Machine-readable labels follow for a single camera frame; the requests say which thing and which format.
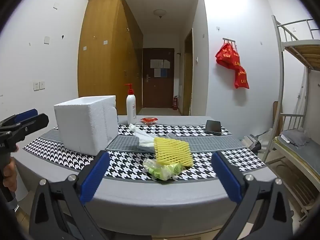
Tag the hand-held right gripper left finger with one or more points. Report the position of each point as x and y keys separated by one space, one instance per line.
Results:
x=96 y=177

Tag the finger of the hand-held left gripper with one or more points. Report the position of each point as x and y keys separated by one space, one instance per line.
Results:
x=25 y=115
x=32 y=125

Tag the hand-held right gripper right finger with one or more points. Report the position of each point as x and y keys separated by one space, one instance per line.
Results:
x=227 y=177

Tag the white foam box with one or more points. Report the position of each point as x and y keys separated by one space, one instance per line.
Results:
x=82 y=127

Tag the yellow foam net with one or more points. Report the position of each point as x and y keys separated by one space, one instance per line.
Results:
x=173 y=152

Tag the white foam wrap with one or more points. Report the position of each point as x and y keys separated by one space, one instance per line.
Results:
x=142 y=136

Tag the green wet wipes packet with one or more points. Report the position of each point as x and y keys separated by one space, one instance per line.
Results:
x=162 y=171

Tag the grey sock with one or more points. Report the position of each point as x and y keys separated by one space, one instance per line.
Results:
x=173 y=136

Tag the person's left hand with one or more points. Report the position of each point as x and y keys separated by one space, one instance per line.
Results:
x=10 y=177

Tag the houndstooth patterned cloth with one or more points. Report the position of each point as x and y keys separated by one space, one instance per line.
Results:
x=75 y=160

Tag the white plastic bag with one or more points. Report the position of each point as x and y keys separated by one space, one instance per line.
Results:
x=252 y=140

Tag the black smartphone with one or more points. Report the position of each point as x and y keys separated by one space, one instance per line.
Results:
x=213 y=127

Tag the grey table cover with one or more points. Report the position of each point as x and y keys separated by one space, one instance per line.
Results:
x=150 y=205

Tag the small white tube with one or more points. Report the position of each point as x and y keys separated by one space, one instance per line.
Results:
x=285 y=138

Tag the white lotion pump bottle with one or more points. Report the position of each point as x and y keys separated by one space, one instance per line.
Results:
x=131 y=110

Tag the red snack packet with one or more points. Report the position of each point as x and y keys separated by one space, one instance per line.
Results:
x=148 y=120

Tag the grey pillow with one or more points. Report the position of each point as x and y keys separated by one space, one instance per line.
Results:
x=296 y=138

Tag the leaning wooden boards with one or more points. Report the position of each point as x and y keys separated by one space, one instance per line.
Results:
x=277 y=115

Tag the red fire extinguisher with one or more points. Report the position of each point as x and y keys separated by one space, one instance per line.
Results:
x=175 y=103

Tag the wooden wardrobe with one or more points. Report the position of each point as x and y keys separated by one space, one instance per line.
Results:
x=102 y=55

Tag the red shopping bag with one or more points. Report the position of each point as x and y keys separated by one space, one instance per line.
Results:
x=226 y=55
x=241 y=78

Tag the wooden side door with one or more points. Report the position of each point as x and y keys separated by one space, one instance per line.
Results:
x=188 y=80

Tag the dark brown door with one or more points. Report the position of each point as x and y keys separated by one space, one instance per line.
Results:
x=157 y=90

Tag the white hanging curtain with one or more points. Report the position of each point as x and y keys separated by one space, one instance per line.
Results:
x=303 y=100

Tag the white paper notice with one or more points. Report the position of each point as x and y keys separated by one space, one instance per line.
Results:
x=157 y=72
x=167 y=64
x=156 y=63

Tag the blue paper notice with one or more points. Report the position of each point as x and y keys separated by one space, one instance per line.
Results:
x=164 y=72

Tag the metal bunk bed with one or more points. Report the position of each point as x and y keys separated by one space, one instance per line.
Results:
x=285 y=45

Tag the round ceiling lamp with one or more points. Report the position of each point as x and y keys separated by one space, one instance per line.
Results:
x=160 y=12

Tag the white wall socket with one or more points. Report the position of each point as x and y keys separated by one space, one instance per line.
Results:
x=42 y=85
x=36 y=85

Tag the white wall switch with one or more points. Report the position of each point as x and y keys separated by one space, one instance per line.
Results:
x=46 y=40

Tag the small white wall plate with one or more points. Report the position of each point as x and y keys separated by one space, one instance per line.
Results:
x=55 y=6

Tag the metal wall hook rack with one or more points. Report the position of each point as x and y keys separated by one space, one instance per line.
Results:
x=229 y=40

